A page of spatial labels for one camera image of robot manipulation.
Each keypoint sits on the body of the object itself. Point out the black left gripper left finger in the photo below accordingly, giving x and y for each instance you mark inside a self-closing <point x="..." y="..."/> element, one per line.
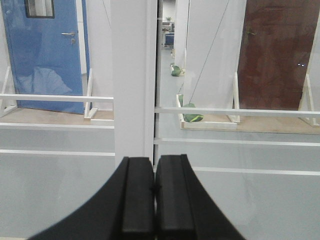
<point x="122" y="209"/>

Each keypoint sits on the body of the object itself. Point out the white fixed glass door panel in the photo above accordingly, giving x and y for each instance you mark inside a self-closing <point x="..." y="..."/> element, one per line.
<point x="205" y="42"/>

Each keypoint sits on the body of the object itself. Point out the dark brown wooden door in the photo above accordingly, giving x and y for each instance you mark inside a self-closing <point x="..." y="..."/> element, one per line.
<point x="276" y="45"/>

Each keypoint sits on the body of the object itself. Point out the blue door with handle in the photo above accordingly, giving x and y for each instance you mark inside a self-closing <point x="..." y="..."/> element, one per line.
<point x="46" y="46"/>

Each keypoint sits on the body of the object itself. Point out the white framed sliding glass door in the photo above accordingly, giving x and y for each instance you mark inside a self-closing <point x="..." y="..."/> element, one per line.
<point x="76" y="136"/>

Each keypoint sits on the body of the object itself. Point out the green sandbag behind glass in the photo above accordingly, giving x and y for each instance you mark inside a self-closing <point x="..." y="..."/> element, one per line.
<point x="188" y="117"/>

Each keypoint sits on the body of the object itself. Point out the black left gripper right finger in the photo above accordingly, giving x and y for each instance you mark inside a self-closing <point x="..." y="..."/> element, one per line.
<point x="185" y="211"/>

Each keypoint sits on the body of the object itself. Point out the far green sandbag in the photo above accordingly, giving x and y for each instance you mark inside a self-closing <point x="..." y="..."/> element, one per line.
<point x="176" y="71"/>

